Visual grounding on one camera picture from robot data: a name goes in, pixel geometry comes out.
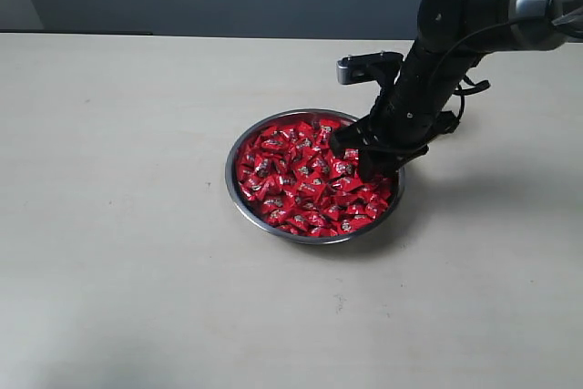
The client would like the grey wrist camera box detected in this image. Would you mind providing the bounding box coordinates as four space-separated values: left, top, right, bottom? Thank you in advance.
336 51 404 87

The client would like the pile of red wrapped candies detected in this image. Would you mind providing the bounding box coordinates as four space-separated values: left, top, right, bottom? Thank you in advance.
236 118 395 238

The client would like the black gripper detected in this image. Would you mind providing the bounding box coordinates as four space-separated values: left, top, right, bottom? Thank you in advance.
330 42 484 182

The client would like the round steel bowl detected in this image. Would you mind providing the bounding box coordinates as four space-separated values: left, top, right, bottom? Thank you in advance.
224 108 406 246

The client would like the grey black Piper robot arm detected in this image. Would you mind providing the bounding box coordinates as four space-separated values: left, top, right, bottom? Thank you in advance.
329 0 582 180

